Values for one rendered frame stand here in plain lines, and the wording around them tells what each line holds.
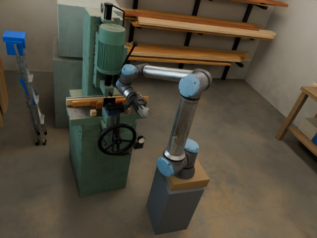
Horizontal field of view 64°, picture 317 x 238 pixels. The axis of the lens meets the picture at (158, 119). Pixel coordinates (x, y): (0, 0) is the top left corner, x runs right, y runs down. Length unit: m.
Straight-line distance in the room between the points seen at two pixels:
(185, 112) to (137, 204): 1.29
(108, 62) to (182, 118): 0.67
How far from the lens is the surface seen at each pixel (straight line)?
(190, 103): 1.46
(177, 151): 1.67
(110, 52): 1.80
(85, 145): 2.08
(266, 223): 2.91
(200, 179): 2.02
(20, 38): 2.49
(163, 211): 2.12
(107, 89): 1.95
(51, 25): 4.20
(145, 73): 1.86
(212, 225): 2.62
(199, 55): 4.37
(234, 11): 4.93
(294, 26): 4.95
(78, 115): 1.93
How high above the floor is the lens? 2.04
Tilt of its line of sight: 35 degrees down
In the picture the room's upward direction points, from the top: 13 degrees clockwise
